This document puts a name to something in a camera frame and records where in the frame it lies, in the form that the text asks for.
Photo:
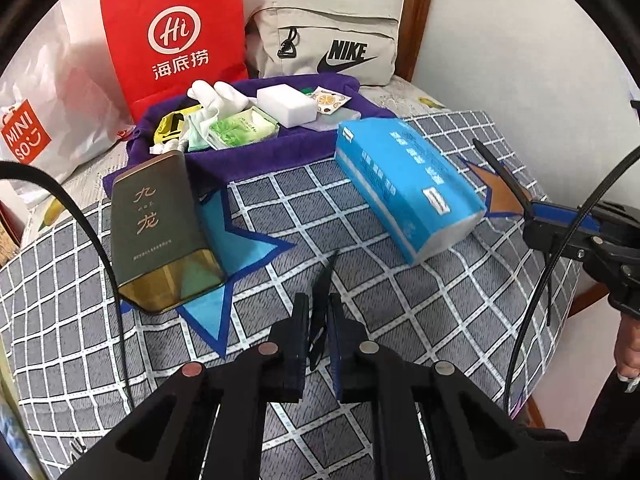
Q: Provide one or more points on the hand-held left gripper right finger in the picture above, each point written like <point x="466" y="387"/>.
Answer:
<point x="340" y="350"/>

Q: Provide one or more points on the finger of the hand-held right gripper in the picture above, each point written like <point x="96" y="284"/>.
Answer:
<point x="565" y="215"/>
<point x="550" y="237"/>

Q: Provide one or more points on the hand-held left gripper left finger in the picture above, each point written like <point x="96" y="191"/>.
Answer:
<point x="300" y="340"/>

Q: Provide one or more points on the black plastic piece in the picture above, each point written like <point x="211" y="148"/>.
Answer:
<point x="320" y="290"/>

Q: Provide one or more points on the purple fabric tray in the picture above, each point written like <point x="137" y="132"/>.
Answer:
<point x="280" y="150"/>

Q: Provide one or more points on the light green wipe pack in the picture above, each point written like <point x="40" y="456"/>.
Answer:
<point x="242" y="130"/>

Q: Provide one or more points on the mint green tissue pack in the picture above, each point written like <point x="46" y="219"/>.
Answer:
<point x="200" y="141"/>

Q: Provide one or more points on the clear plastic packet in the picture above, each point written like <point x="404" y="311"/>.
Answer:
<point x="342" y="119"/>

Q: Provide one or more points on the white sponge block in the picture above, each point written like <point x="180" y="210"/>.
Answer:
<point x="287" y="105"/>

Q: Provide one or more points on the orange print wipe sachet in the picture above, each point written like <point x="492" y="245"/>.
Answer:
<point x="327" y="100"/>

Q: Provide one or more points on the yellow and black pouch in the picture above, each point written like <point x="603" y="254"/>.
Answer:
<point x="167" y="127"/>

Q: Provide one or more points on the person's right hand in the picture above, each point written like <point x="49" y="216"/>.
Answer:
<point x="627" y="350"/>

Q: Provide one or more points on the grey plaid blanket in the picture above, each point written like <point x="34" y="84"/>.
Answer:
<point x="375" y="285"/>

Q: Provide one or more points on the person's dark clothing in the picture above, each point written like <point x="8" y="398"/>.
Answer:
<point x="600" y="425"/>

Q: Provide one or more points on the blue tissue pack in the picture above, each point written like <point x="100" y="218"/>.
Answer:
<point x="400" y="175"/>

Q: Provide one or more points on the dark tin box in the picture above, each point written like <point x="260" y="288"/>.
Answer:
<point x="150" y="220"/>

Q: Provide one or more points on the red paper bag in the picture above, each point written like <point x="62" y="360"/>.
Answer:
<point x="175" y="60"/>

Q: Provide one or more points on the beige waist bag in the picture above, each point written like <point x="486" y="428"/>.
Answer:
<point x="320" y="25"/>

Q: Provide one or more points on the brown patterned box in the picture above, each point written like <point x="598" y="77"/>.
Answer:
<point x="7" y="235"/>

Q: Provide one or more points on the white plastic shopping bag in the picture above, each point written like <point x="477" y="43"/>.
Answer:
<point x="60" y="110"/>

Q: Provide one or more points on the wooden bed frame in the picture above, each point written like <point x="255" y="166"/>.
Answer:
<point x="585" y="305"/>

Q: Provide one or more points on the wooden door frame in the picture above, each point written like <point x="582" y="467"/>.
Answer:
<point x="419" y="10"/>

